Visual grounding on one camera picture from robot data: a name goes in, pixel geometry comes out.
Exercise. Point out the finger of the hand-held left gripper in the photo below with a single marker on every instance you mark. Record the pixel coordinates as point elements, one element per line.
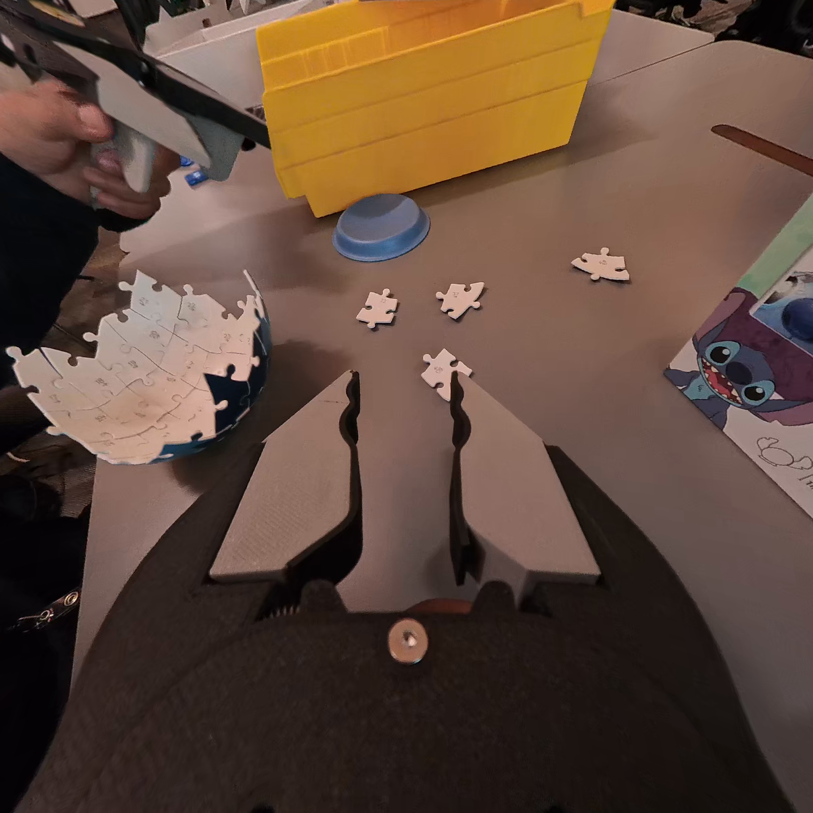
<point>146,108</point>
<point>222,152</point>

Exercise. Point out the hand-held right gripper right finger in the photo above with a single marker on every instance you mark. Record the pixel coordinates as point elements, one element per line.
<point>521,502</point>

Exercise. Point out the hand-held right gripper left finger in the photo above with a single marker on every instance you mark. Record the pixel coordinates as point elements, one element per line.
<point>292,495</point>

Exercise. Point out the white curved jigsaw piece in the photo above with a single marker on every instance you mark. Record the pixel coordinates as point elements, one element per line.
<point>602,263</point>
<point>458,300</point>
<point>439,371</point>
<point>378,309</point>

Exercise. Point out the yellow plastic bin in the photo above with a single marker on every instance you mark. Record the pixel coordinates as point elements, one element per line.
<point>413,114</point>

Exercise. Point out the half-built puzzle ball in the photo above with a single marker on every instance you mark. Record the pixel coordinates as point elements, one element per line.
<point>140,375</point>

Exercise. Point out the person's left forearm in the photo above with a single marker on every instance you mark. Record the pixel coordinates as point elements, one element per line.
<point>38,254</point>

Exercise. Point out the blue round puzzle stand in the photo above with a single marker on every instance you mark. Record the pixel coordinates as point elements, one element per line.
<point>381,222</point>

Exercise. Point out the cartoon print puzzle box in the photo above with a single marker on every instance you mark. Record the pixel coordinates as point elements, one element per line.
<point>749,355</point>

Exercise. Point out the person's left hand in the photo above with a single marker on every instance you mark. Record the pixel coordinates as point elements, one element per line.
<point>44,127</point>

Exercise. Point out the person's torso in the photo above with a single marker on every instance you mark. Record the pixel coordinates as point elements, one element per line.
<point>32,698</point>

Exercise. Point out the brown wooden strip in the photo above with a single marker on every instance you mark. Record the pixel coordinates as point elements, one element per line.
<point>762,147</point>

